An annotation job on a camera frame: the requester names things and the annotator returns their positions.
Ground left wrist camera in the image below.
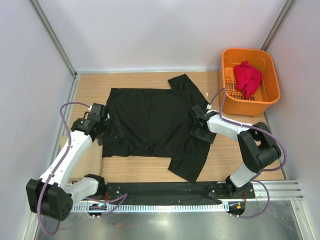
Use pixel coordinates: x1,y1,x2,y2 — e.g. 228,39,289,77
87,103,109,122

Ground white slotted cable duct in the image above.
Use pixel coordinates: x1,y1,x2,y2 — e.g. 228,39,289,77
71,202,229,214

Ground aluminium front frame rail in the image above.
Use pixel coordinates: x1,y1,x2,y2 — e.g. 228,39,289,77
29,179,305,204

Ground black t shirt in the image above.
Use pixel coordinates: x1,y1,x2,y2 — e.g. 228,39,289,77
102,74,210,184

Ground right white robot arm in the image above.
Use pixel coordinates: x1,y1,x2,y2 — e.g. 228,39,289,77
189,105,282,198

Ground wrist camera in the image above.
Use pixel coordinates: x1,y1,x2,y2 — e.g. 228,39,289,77
188,105,211,122
87,103,109,122

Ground red t shirt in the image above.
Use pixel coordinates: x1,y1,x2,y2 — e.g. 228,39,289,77
233,61,263,100

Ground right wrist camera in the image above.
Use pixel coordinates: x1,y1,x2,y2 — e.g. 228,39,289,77
188,105,211,122

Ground aluminium corner post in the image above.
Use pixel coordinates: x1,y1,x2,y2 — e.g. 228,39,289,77
260,0,297,52
28,0,77,78

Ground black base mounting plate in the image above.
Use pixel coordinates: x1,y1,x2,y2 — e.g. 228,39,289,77
104,181,256,205

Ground right aluminium corner post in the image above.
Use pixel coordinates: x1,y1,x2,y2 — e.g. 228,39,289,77
260,0,297,52

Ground orange plastic basket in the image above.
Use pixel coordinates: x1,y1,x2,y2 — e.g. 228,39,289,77
219,48,281,117

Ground brown cardboard sheet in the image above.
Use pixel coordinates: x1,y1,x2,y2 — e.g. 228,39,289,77
68,141,103,182

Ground left aluminium corner post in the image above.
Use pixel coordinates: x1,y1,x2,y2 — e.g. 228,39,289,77
28,0,77,78

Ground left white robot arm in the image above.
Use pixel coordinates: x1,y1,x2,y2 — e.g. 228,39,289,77
26,103,112,221

